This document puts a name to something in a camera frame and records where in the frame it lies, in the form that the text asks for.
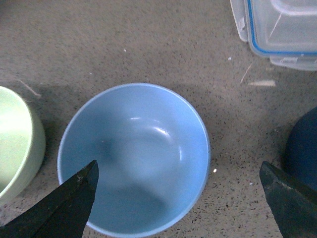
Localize green bowl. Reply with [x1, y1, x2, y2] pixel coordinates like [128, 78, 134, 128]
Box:
[0, 87, 46, 205]

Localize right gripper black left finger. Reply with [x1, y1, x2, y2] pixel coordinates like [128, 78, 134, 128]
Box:
[0, 160, 99, 238]

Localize blue bowl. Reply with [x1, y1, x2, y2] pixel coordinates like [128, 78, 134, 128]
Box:
[57, 83, 211, 238]

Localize clear plastic food container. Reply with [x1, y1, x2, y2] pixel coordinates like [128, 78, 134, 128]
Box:
[230, 0, 317, 71]

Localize dark blue pot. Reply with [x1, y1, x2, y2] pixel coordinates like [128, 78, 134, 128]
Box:
[283, 108, 317, 190]

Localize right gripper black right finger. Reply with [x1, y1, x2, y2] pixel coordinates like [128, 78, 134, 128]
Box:
[260, 161, 317, 238]

